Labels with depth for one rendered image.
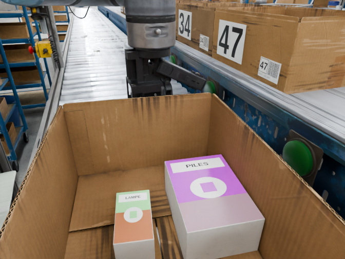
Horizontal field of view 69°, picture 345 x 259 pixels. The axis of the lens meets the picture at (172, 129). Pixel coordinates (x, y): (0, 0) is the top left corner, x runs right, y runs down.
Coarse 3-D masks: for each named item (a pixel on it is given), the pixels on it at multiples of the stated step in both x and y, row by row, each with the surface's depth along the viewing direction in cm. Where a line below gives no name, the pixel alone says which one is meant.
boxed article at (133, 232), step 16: (128, 192) 42; (144, 192) 42; (128, 208) 39; (144, 208) 39; (128, 224) 36; (144, 224) 36; (128, 240) 34; (144, 240) 34; (128, 256) 35; (144, 256) 36
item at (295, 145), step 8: (288, 144) 50; (296, 144) 48; (304, 144) 47; (288, 152) 50; (296, 152) 48; (304, 152) 47; (288, 160) 51; (296, 160) 48; (304, 160) 47; (312, 160) 46; (296, 168) 49; (304, 168) 47
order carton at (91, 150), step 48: (192, 96) 50; (48, 144) 35; (96, 144) 50; (144, 144) 53; (192, 144) 55; (240, 144) 40; (48, 192) 33; (96, 192) 48; (288, 192) 29; (0, 240) 20; (48, 240) 31; (96, 240) 40; (288, 240) 30; (336, 240) 23
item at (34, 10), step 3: (39, 6) 113; (30, 9) 114; (33, 9) 113; (36, 9) 114; (39, 9) 116; (33, 12) 113; (36, 12) 115; (39, 12) 116; (30, 15) 115; (33, 15) 115; (36, 15) 115; (39, 15) 115; (33, 18) 117; (36, 18) 117; (39, 18) 118; (42, 18) 119
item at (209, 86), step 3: (207, 81) 82; (210, 81) 81; (207, 84) 81; (210, 84) 80; (213, 84) 79; (204, 87) 84; (207, 87) 81; (210, 87) 79; (213, 87) 79; (204, 90) 84; (207, 90) 81; (210, 90) 80; (213, 90) 79; (210, 93) 80; (213, 93) 79
